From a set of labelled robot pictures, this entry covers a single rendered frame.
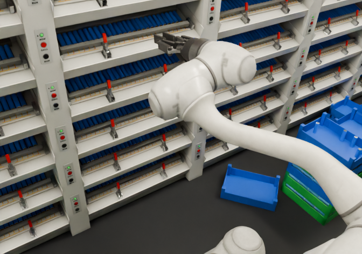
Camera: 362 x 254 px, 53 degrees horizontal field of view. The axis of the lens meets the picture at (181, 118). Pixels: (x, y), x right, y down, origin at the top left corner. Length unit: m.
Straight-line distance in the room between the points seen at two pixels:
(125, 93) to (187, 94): 0.72
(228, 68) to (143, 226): 1.21
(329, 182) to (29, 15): 0.98
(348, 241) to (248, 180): 1.42
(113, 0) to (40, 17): 0.27
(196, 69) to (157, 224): 1.19
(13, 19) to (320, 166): 0.98
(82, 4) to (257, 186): 1.40
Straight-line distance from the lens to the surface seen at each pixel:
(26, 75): 1.36
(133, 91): 1.57
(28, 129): 1.45
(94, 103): 1.51
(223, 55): 0.94
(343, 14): 2.56
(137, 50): 1.47
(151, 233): 1.92
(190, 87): 0.88
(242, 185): 2.17
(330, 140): 1.98
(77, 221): 1.89
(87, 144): 1.62
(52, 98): 1.40
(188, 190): 2.10
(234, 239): 1.32
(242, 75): 0.92
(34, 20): 1.27
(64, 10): 1.31
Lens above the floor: 1.57
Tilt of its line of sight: 37 degrees down
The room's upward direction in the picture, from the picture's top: 3 degrees clockwise
